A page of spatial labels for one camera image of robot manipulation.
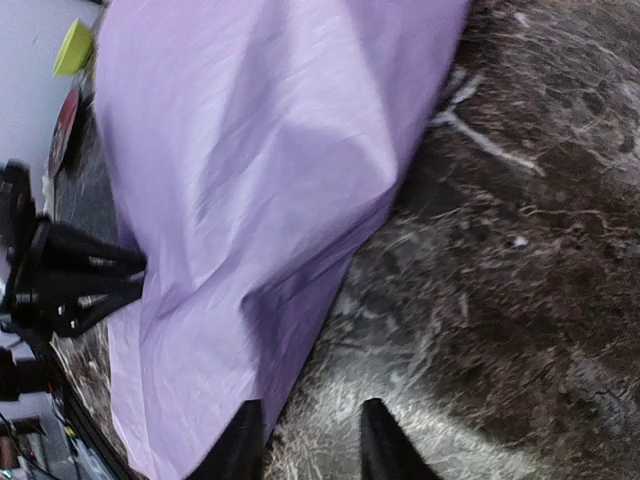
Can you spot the black front rail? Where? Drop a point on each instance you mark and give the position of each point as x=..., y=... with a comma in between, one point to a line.
x=98, y=459

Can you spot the purple and pink wrapping paper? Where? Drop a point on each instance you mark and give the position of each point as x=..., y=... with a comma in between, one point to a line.
x=252, y=148

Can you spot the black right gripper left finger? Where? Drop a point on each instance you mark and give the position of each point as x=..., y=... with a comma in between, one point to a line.
x=238, y=453

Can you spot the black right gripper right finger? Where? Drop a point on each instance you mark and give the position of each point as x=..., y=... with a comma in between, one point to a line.
x=386, y=452

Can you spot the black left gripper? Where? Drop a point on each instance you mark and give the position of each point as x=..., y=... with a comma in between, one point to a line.
x=71, y=260

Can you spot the lime green bowl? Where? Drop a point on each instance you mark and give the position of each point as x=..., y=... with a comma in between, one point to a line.
x=75, y=50

